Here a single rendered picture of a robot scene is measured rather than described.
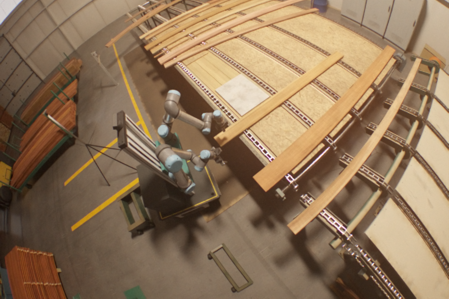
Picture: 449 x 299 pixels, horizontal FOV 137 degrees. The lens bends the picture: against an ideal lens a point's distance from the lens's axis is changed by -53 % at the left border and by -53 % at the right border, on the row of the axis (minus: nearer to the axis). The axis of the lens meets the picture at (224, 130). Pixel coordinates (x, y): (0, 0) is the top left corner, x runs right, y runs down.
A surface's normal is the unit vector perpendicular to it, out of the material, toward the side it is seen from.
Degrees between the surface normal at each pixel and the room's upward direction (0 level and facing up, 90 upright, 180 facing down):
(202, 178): 0
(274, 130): 0
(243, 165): 0
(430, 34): 90
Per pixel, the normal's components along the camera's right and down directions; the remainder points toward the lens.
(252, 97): -0.20, -0.51
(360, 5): -0.81, 0.57
